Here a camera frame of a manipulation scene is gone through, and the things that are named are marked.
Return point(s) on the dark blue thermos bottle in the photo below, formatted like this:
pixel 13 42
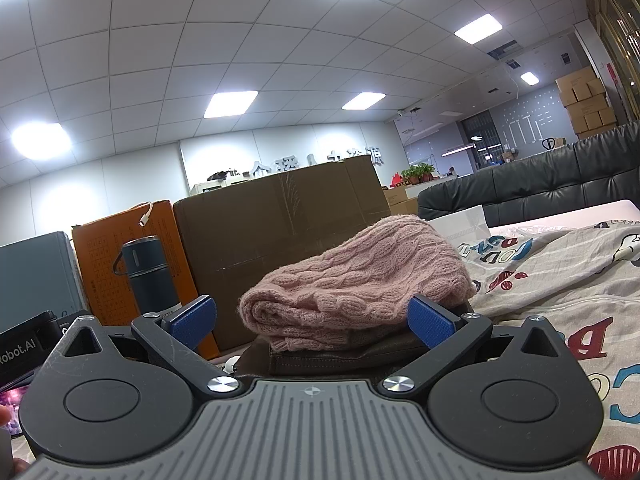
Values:
pixel 149 280

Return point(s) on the pink knitted sweater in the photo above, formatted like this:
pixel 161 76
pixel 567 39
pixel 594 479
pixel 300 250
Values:
pixel 350 270

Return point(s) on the potted green plant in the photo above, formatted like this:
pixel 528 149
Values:
pixel 417 172

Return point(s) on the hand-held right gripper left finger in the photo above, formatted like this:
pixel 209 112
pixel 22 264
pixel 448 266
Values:
pixel 192 322

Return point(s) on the wall lettering sign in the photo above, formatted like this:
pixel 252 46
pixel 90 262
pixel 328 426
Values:
pixel 320 162

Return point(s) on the ceiling light panels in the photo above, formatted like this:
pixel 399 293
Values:
pixel 231 103

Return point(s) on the large brown cardboard box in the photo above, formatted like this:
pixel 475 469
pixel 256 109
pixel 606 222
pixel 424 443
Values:
pixel 280 220

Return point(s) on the smartphone with lit screen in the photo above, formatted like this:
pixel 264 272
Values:
pixel 10 397

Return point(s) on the orange cardboard box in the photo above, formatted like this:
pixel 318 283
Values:
pixel 95 260

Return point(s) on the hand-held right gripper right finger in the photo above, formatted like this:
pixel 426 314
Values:
pixel 430 322

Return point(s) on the printed bedsheet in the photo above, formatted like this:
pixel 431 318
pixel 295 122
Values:
pixel 560 280

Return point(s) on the blue-grey foam box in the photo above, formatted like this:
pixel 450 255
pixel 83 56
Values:
pixel 40 275

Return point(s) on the small cardboard box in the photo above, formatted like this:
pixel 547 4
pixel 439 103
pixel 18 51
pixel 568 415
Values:
pixel 402 205

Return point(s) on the black leather sofa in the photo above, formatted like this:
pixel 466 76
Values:
pixel 540 180

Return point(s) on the brown leather jacket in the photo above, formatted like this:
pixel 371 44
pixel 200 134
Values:
pixel 325 360

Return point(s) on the stack of cardboard boxes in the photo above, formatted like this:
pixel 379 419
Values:
pixel 585 105

